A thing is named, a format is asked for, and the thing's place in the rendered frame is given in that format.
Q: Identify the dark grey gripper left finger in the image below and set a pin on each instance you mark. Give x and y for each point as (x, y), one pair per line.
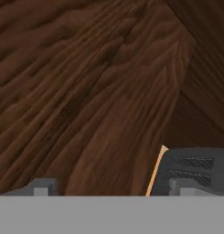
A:
(43, 185)

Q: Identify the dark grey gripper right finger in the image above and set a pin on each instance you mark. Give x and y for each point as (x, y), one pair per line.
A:
(189, 185)

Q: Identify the dark grey vented appliance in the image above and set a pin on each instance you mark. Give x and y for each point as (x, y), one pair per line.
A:
(189, 158)

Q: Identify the light orange wooden panel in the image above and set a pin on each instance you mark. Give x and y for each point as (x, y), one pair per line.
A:
(156, 170)

